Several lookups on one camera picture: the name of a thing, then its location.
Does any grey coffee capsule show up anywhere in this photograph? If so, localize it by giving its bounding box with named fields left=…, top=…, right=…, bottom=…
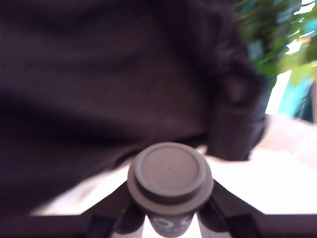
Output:
left=126, top=141, right=215, bottom=238

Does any dark draped garment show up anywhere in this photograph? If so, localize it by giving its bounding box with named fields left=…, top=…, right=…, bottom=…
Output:
left=0, top=0, right=271, bottom=220

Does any teal curtain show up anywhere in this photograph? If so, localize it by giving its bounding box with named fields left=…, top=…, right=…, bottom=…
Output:
left=277, top=71, right=317, bottom=123

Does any green leafy houseplant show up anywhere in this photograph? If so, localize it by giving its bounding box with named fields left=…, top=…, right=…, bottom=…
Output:
left=232, top=0, right=317, bottom=86

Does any white table cloth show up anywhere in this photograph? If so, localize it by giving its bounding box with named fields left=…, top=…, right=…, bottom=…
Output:
left=29, top=145, right=317, bottom=238

